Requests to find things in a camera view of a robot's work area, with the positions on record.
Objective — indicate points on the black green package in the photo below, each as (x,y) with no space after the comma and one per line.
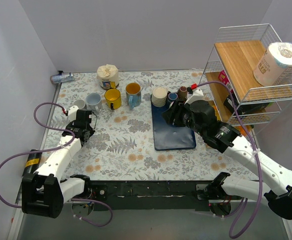
(243,109)

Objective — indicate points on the cream upside-down mug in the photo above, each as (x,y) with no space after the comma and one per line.
(159,95)

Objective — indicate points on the dark blue small mug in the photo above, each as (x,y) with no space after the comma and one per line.
(171,97)

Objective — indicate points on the pink box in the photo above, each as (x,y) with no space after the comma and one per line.
(224,79)

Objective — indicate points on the plastic bottle in corner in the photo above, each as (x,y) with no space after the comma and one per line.
(62,77)

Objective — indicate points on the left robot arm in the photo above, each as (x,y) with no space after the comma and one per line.
(43,192)

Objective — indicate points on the wrapped toilet paper roll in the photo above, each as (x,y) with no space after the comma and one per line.
(275,66)

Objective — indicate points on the grey white mug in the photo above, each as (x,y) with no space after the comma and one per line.
(81,104)

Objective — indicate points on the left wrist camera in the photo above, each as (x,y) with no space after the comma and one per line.
(72,113)

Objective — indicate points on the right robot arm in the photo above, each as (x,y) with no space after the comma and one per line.
(275,181)

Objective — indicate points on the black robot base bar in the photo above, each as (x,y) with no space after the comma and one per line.
(154,194)

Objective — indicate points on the dark blue tray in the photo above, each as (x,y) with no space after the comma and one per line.
(169,137)

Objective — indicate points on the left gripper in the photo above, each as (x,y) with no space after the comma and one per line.
(84,115)

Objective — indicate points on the white wire shelf rack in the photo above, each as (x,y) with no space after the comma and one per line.
(237,50)

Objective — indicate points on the light blue patterned mug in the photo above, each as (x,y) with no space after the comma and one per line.
(133,95)

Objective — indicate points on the orange yellow box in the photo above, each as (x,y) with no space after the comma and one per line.
(216,113)

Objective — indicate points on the grey blue mug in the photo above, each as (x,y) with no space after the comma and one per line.
(94,102)

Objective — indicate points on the black can yellow label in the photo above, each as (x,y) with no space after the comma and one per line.
(33,162)

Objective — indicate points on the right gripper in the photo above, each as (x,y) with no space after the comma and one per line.
(174,116)

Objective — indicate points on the yellow mug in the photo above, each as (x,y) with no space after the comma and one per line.
(113,98)

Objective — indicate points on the brown mug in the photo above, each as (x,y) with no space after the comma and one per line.
(182,93)

